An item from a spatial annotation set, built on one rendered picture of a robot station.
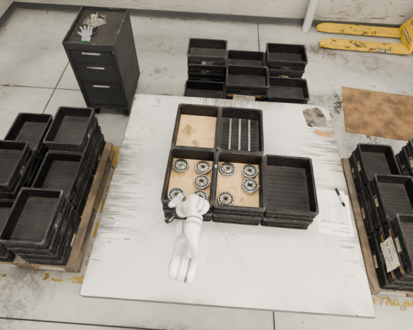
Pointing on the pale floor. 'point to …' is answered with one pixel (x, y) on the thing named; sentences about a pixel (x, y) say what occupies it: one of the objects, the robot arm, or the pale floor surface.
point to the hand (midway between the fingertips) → (172, 213)
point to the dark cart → (104, 59)
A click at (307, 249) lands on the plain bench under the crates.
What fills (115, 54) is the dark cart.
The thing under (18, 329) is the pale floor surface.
